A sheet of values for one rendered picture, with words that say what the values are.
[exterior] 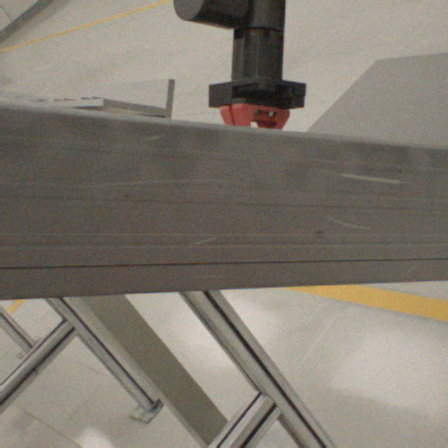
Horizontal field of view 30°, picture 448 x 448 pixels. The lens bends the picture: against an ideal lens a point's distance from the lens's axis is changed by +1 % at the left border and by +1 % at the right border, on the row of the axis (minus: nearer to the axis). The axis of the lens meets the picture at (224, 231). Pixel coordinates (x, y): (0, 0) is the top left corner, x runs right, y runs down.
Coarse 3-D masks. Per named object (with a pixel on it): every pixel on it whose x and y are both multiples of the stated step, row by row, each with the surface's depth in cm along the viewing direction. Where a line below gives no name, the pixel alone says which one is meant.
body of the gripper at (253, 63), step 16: (240, 32) 90; (256, 32) 88; (272, 32) 88; (240, 48) 89; (256, 48) 88; (272, 48) 88; (240, 64) 89; (256, 64) 88; (272, 64) 89; (240, 80) 88; (256, 80) 86; (272, 80) 86; (208, 96) 93; (256, 96) 90
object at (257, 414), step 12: (252, 396) 125; (264, 396) 124; (240, 408) 125; (252, 408) 123; (264, 408) 123; (276, 408) 124; (240, 420) 123; (252, 420) 122; (264, 420) 123; (228, 432) 122; (240, 432) 121; (252, 432) 123; (264, 432) 123; (216, 444) 121; (228, 444) 120; (240, 444) 121; (252, 444) 122
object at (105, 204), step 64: (0, 128) 25; (64, 128) 27; (128, 128) 28; (192, 128) 29; (256, 128) 31; (0, 192) 25; (64, 192) 27; (128, 192) 28; (192, 192) 30; (256, 192) 31; (320, 192) 33; (384, 192) 35; (0, 256) 26; (64, 256) 27; (128, 256) 28; (192, 256) 30; (256, 256) 31; (320, 256) 33; (384, 256) 35
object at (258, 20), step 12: (252, 0) 88; (264, 0) 88; (276, 0) 88; (252, 12) 88; (264, 12) 88; (276, 12) 88; (240, 24) 89; (252, 24) 88; (264, 24) 88; (276, 24) 89; (264, 36) 89
